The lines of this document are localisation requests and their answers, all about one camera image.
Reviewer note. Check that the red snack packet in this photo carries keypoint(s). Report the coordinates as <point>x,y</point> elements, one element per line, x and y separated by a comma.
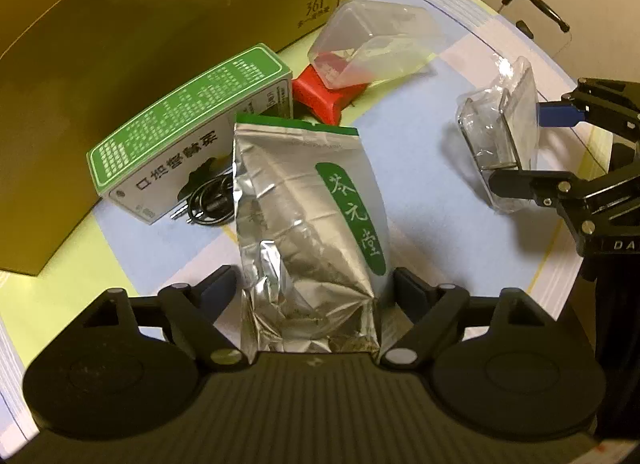
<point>320,93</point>

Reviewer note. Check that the silver foil tea pouch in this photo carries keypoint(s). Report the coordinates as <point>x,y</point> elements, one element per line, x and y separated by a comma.
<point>300,224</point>

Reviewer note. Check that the brown cardboard box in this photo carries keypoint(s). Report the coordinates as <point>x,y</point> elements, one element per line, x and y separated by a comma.
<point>100,43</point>

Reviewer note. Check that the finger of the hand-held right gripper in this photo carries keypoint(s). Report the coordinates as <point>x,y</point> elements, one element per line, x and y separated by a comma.
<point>555,113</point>
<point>515,183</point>

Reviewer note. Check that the green and white medicine box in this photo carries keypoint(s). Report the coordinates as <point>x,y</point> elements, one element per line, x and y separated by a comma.
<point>190,113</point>

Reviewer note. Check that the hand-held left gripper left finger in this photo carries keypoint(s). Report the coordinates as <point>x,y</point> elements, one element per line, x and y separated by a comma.
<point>220,289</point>

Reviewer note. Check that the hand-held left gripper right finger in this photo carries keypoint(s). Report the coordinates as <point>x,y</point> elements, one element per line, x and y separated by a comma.
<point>407,289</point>

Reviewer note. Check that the clear plastic container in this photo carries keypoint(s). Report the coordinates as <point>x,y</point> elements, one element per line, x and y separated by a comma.
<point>385,38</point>

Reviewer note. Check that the clear plastic packet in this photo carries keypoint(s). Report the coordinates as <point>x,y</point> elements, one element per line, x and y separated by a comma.
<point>500,133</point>

